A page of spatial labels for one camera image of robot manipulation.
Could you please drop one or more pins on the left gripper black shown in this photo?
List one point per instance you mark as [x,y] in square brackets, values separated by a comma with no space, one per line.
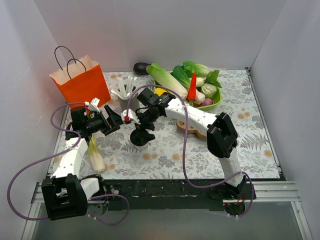
[108,122]

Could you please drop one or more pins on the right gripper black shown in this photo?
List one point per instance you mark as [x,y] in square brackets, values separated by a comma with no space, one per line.
[141,127]

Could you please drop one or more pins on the black plastic cup lid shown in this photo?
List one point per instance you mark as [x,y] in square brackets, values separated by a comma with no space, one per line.
[135,141]

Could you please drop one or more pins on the white paper coffee cup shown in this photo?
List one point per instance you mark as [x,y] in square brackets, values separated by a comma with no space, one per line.
[140,148]

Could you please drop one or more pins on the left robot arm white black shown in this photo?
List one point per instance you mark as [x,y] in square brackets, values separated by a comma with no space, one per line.
[65,194]

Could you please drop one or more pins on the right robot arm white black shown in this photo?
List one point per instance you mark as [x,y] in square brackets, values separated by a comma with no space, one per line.
[221,135]

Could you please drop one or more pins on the grey straw holder cup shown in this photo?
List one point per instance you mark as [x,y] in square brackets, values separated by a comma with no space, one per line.
[134,104]

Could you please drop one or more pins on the green celery stalk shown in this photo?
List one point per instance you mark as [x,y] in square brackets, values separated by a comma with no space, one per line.
[96,159]

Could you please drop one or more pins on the cardboard cup carrier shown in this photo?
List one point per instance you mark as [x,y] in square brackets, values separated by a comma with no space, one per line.
[191,130]

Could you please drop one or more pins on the floral tablecloth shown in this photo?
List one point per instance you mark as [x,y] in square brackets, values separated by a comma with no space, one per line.
[169,156]

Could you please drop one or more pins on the yellow cabbage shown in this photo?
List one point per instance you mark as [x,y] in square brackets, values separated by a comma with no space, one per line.
[159,91]

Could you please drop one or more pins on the orange paper bag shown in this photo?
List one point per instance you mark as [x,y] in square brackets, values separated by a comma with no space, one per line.
[81,80]

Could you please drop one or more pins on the dark purple eggplant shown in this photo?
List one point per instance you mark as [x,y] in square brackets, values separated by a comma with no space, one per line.
[140,68]

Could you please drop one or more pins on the napa cabbage long green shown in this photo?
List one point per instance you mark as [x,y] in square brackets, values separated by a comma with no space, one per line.
[165,79]

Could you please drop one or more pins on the orange carrot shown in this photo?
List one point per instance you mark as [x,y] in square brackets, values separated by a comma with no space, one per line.
[192,88]

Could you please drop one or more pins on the white radish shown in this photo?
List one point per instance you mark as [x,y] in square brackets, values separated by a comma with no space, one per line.
[199,97]

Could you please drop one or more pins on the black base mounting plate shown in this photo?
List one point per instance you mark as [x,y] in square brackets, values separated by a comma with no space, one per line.
[173,194]

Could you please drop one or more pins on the bok choy dark green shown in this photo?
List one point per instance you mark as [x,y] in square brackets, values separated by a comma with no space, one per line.
[179,74]

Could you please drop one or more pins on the purple onion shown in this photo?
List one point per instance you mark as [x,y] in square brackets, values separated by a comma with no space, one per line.
[207,102]

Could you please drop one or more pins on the pale green round cabbage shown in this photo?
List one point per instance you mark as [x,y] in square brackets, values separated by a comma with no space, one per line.
[209,90]

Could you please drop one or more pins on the green plastic basket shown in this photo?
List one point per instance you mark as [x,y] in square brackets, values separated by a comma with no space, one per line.
[217,98]

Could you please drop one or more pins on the leafy green herb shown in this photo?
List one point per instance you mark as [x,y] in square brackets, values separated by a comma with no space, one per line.
[212,78]

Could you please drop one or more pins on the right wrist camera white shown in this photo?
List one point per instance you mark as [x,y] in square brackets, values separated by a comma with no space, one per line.
[129,116]

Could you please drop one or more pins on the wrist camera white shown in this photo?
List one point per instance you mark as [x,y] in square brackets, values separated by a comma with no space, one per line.
[129,116]
[93,105]

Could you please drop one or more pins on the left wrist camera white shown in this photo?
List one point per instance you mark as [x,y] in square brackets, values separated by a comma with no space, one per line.
[93,105]

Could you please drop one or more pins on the aluminium frame rail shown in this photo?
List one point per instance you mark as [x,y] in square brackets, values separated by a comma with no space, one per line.
[265,191]

